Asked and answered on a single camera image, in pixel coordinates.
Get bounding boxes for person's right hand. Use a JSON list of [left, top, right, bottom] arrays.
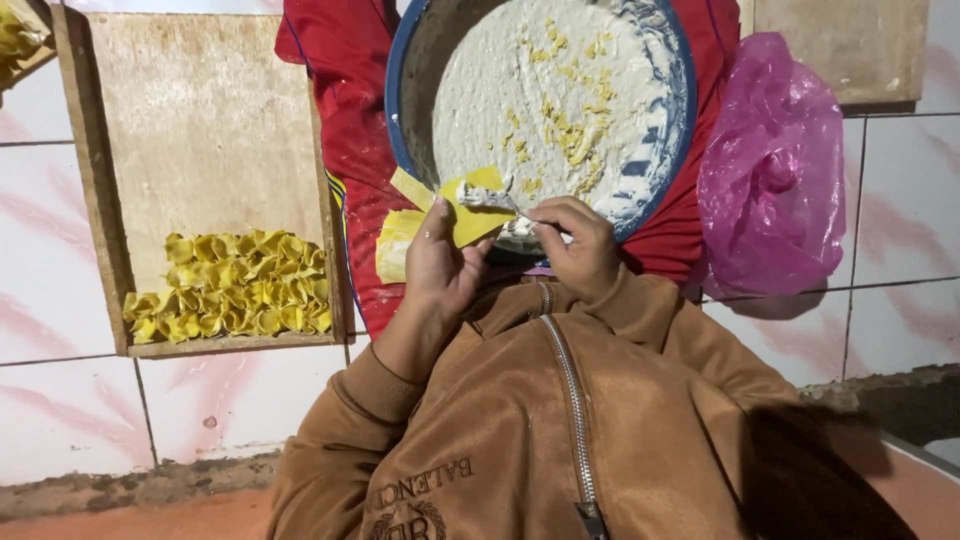
[[525, 196, 623, 303]]

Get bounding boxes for person's left hand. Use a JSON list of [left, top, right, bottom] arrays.
[[404, 196, 498, 322]]

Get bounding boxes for yellow square dough wrapper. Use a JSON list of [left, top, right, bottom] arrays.
[[389, 166, 437, 213], [438, 165, 519, 249]]

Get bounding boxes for metal spoon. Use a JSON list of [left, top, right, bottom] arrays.
[[456, 180, 575, 246]]

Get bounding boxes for stack of yellow wrappers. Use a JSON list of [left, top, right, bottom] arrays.
[[374, 208, 429, 285]]

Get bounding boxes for red striped fabric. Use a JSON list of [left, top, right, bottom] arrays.
[[273, 0, 742, 340]]

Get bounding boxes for white minced filling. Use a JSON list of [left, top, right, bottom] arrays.
[[432, 0, 678, 230]]

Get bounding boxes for brown zip jacket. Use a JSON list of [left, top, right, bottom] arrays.
[[266, 264, 834, 540]]

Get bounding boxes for blue round basin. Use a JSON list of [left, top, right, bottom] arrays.
[[384, 0, 699, 246]]

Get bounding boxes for pink plastic bag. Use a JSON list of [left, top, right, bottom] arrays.
[[693, 31, 848, 301]]

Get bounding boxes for pile of folded yellow dumplings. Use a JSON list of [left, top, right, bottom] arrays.
[[122, 228, 333, 345]]

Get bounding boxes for large wooden tray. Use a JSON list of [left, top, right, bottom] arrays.
[[51, 6, 354, 359]]

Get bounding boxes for bare wooden tray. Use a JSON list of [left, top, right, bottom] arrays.
[[738, 0, 932, 107]]

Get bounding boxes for small wooden tray with dumplings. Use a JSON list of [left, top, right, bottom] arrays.
[[0, 0, 58, 93]]

